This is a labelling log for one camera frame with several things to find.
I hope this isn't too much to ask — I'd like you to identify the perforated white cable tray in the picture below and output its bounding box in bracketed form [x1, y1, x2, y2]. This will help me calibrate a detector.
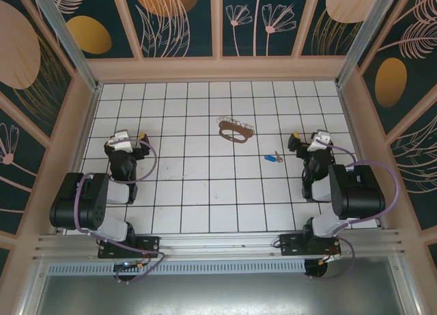
[47, 259, 307, 275]

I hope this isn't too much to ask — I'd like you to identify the grey metal sheet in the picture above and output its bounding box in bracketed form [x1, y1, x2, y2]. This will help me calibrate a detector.
[33, 256, 423, 315]

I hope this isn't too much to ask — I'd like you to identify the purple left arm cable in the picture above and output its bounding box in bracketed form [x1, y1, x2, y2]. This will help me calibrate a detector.
[74, 139, 167, 284]

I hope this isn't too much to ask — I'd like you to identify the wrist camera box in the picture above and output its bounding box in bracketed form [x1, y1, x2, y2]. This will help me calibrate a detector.
[309, 130, 332, 151]
[107, 130, 138, 151]

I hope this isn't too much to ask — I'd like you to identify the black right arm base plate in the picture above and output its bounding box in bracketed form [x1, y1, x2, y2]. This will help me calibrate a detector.
[278, 233, 342, 258]

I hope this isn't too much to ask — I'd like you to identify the metal key holder plate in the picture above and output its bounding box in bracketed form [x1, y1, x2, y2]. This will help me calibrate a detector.
[216, 115, 255, 144]

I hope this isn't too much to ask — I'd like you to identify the aluminium mounting rail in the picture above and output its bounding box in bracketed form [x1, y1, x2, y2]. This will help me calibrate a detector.
[33, 230, 409, 261]

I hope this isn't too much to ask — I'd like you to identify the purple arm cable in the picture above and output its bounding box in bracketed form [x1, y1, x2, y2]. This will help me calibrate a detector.
[74, 139, 167, 284]
[305, 139, 400, 282]

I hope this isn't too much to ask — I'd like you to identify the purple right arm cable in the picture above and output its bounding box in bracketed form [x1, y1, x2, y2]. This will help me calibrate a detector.
[305, 139, 400, 282]

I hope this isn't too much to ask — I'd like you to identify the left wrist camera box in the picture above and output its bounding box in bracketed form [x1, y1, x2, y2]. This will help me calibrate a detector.
[107, 130, 138, 151]

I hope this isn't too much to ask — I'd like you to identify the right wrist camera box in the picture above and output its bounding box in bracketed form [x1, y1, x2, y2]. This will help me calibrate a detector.
[309, 130, 332, 151]

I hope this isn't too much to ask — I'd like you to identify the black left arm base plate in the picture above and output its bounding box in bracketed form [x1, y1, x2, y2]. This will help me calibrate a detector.
[97, 235, 161, 260]

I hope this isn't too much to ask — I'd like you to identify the aluminium corner post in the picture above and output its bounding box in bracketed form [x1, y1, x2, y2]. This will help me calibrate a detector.
[335, 0, 409, 89]
[29, 0, 102, 91]

